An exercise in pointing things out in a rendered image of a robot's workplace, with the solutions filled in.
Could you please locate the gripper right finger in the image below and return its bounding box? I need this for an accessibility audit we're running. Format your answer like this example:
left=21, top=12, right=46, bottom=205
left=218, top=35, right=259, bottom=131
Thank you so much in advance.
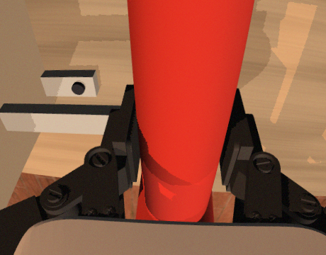
left=220, top=89, right=326, bottom=233

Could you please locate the red cylinder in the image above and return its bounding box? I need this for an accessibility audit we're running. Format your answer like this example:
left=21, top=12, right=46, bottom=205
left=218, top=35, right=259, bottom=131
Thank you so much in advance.
left=127, top=0, right=254, bottom=222

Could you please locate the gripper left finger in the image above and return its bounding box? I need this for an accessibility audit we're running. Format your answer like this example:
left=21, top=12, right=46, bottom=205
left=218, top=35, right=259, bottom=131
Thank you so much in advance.
left=0, top=84, right=140, bottom=255

